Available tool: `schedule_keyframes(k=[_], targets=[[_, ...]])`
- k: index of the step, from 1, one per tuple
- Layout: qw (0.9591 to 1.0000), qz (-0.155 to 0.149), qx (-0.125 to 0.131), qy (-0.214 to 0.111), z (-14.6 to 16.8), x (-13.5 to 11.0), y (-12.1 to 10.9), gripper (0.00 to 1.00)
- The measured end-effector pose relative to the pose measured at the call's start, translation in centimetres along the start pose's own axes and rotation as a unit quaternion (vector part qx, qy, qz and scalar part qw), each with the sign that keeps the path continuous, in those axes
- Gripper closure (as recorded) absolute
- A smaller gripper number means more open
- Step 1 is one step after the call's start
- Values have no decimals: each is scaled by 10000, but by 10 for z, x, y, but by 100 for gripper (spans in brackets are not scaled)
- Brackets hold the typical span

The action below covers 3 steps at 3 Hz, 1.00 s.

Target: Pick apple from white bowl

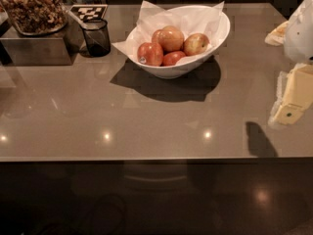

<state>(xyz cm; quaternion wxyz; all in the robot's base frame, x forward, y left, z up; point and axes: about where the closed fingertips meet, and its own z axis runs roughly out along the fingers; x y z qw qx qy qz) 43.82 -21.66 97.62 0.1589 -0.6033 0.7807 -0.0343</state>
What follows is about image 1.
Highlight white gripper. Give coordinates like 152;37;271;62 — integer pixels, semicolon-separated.
265;0;313;127

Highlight black white fiducial marker card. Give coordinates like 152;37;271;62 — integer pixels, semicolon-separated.
70;4;108;22

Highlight white ceramic bowl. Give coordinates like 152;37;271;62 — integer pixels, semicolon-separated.
124;5;231;80

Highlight black mesh cup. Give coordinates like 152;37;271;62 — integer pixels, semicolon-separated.
81;19;111;57

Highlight metal box stand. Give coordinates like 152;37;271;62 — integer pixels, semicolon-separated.
0;19;84;66

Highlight white paper liner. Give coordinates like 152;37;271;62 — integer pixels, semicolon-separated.
113;1;230;65

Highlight red apple behind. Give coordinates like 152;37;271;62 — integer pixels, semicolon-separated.
152;29;161;43

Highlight large red apple top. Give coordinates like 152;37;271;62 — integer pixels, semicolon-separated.
158;25;184;52

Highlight red apple front left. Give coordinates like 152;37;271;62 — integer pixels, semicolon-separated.
137;42;163;67

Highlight small red apple front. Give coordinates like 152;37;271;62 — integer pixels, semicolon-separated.
162;51;185;67

